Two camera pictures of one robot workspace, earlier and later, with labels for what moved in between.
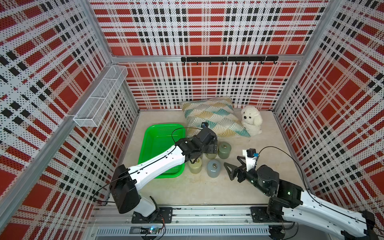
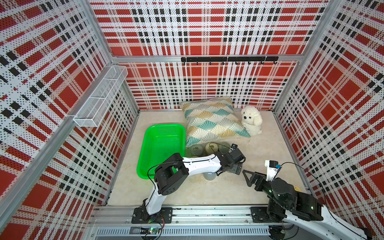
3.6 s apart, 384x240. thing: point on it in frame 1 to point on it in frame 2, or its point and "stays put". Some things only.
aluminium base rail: (240, 218) stays put
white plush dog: (251, 120) stays put
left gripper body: (211, 148) to (235, 168)
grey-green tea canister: (224, 150) stays put
